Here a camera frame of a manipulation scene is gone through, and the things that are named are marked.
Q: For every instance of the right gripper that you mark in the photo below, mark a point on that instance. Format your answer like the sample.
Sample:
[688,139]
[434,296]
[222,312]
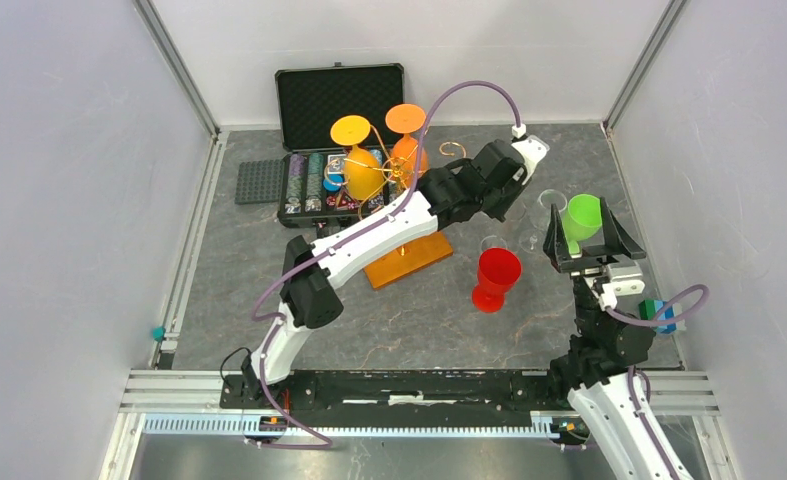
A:
[593,259]

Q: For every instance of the green wine glass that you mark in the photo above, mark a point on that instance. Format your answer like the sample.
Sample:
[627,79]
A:
[581,220]

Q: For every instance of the clear wine glass back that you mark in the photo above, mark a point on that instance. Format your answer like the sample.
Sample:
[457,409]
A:
[539,218]

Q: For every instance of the clear wine glass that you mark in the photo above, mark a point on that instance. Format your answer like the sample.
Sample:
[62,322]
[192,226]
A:
[539,218]
[502,233]

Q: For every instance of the red wine glass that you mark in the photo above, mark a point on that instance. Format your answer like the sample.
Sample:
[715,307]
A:
[498,270]

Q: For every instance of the clear wine glass front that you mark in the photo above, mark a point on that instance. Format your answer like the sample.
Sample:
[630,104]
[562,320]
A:
[502,233]

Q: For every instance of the orange wine glass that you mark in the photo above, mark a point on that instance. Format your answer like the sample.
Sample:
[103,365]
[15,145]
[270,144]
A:
[406,158]

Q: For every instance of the yellow wine glass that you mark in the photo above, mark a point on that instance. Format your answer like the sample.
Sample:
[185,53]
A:
[361,170]

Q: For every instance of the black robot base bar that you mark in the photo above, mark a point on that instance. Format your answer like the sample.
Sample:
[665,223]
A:
[416,398]

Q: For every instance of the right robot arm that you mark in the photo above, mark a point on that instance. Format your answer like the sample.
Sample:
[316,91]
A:
[598,376]

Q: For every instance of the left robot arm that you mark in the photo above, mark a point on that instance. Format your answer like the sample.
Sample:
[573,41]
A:
[313,272]

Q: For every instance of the orange wooden rack base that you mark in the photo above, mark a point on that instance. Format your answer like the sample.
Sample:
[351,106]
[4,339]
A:
[407,259]

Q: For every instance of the blue green toy blocks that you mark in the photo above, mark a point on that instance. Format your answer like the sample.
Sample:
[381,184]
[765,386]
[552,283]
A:
[647,308]

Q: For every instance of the black poker chip case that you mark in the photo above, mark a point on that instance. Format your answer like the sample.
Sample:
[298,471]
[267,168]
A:
[313,194]

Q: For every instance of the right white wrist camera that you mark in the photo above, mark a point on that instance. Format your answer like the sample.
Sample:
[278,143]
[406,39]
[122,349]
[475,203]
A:
[621,279]

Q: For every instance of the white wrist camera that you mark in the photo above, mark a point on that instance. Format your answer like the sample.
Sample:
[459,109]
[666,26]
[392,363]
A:
[621,279]
[533,150]

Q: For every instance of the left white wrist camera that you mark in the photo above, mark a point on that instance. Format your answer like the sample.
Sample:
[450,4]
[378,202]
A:
[533,150]

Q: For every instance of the white slotted cable duct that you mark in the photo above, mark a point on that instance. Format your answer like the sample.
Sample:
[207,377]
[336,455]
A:
[271,426]

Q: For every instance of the gold wire glass rack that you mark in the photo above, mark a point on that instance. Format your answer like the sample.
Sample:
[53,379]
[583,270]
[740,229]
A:
[406,218]

